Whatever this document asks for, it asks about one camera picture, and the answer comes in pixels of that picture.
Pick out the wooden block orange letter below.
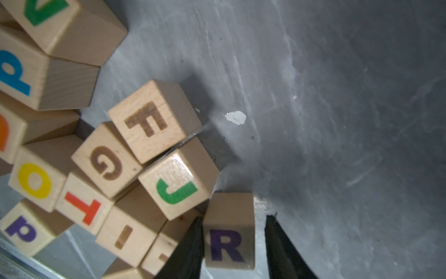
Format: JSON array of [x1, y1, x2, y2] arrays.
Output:
[[1, 92, 80, 165]]

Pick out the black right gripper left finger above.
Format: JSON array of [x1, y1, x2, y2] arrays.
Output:
[[155, 217, 204, 279]]

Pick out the wooden block brown F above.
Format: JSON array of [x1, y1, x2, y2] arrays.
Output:
[[108, 80, 202, 164]]

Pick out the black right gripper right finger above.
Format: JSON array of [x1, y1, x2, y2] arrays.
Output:
[[265, 215, 318, 279]]

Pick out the wooden block green J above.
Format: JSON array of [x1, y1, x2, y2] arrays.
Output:
[[138, 137, 220, 221]]

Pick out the wooden block yellow O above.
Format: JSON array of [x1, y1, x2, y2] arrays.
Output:
[[8, 135, 83, 212]]

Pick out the wooden block red T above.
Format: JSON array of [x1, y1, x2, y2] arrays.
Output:
[[55, 170, 140, 236]]

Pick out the wooden block brown G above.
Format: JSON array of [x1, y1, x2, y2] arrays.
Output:
[[72, 121, 147, 198]]

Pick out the wooden block purple P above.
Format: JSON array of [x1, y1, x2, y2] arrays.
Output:
[[1, 199, 74, 258]]

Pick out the wooden block purple R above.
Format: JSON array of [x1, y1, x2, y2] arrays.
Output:
[[203, 193, 256, 270]]

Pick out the wooden block blue P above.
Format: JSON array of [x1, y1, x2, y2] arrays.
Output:
[[1, 26, 100, 111]]

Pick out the wooden block green V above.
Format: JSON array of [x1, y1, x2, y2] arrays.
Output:
[[1, 1, 128, 66]]

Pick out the wooden block brown I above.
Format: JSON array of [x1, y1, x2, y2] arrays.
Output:
[[96, 183, 167, 267]]

